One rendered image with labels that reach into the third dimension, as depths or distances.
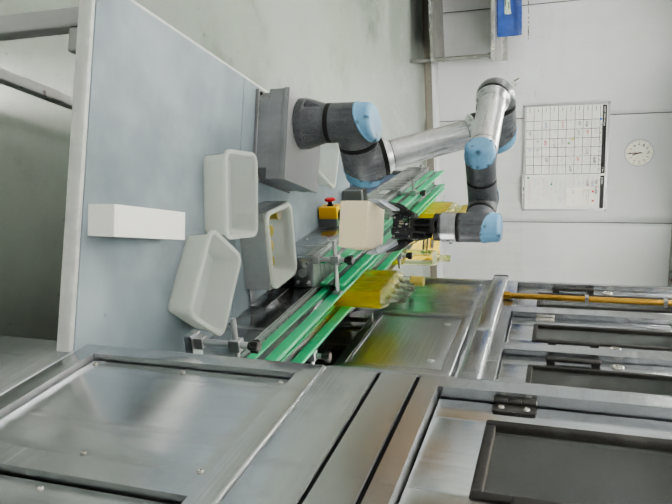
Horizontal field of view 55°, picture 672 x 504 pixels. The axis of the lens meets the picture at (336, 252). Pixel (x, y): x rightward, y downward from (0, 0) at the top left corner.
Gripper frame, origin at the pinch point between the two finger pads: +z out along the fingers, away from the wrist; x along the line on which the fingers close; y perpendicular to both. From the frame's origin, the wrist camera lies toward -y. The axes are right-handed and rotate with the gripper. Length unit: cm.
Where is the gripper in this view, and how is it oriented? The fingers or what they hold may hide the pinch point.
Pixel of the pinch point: (367, 226)
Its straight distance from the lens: 176.2
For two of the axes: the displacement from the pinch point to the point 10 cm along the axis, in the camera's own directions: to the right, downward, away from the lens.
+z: -9.4, -0.3, 3.4
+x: -0.5, 10.0, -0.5
